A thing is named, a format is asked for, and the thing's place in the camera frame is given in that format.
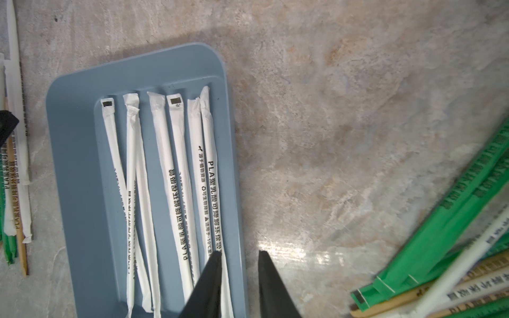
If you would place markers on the white printed straw pile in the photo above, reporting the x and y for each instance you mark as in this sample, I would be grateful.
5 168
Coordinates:
16 106

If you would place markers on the white printed straw tray edge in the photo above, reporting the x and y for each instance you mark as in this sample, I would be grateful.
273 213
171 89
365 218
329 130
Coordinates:
214 194

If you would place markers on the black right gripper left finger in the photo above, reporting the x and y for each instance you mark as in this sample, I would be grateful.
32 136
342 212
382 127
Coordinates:
205 300

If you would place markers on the green straws pile right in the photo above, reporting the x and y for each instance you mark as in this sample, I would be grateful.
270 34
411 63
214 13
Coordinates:
428 253

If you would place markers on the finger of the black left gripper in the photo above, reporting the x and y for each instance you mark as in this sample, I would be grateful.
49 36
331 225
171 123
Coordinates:
8 123

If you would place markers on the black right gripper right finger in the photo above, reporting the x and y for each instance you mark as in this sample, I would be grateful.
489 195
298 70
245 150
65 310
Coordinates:
274 298

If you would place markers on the thick white straw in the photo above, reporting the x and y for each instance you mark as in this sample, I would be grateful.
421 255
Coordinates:
157 104

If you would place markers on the green wrapped straw far left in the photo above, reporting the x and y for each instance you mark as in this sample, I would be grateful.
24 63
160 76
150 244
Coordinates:
8 243

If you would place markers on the thin white straw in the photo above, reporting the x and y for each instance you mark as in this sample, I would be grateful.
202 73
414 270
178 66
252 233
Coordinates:
135 260

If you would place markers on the brown paper wrapped straw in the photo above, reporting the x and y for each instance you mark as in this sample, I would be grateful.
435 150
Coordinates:
13 225

